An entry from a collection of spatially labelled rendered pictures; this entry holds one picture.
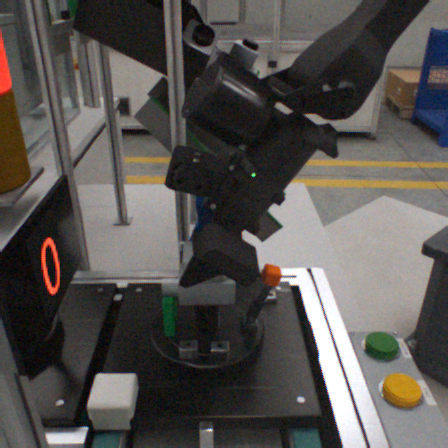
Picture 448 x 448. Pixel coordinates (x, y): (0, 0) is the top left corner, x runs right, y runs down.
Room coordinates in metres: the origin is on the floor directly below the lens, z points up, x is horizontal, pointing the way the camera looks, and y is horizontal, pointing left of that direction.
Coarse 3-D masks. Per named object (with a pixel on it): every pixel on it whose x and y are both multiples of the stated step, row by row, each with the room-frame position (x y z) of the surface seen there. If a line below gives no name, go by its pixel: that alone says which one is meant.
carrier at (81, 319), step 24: (72, 288) 0.53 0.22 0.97; (96, 288) 0.53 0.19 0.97; (72, 312) 0.48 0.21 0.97; (96, 312) 0.48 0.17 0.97; (48, 336) 0.41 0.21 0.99; (72, 336) 0.43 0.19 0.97; (96, 336) 0.43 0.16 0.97; (48, 360) 0.39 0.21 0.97; (72, 360) 0.39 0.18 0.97; (96, 360) 0.40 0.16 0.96; (48, 384) 0.35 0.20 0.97; (72, 384) 0.35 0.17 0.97; (48, 408) 0.32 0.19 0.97; (72, 408) 0.32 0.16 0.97
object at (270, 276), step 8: (264, 272) 0.43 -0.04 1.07; (272, 272) 0.42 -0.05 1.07; (280, 272) 0.43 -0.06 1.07; (256, 280) 0.42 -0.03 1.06; (264, 280) 0.42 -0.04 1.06; (272, 280) 0.42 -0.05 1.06; (264, 288) 0.42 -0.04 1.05; (256, 296) 0.43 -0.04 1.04; (264, 296) 0.42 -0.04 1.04; (256, 304) 0.42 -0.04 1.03; (248, 312) 0.43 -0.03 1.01; (256, 312) 0.42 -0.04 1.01; (248, 320) 0.42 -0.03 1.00
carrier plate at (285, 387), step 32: (128, 288) 0.53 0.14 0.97; (160, 288) 0.53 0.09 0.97; (256, 288) 0.53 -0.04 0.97; (288, 288) 0.53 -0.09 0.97; (128, 320) 0.46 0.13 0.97; (288, 320) 0.46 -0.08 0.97; (128, 352) 0.40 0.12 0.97; (288, 352) 0.40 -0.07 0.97; (160, 384) 0.35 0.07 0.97; (192, 384) 0.35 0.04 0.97; (224, 384) 0.35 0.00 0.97; (256, 384) 0.35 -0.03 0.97; (288, 384) 0.35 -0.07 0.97; (160, 416) 0.31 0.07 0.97; (192, 416) 0.31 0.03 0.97; (224, 416) 0.31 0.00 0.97; (256, 416) 0.31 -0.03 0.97; (288, 416) 0.31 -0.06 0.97; (320, 416) 0.31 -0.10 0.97
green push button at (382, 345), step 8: (368, 336) 0.43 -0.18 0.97; (376, 336) 0.43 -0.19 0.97; (384, 336) 0.43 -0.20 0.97; (392, 336) 0.43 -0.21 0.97; (368, 344) 0.41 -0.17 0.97; (376, 344) 0.41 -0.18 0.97; (384, 344) 0.41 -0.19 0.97; (392, 344) 0.41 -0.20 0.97; (376, 352) 0.40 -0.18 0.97; (384, 352) 0.40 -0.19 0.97; (392, 352) 0.40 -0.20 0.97
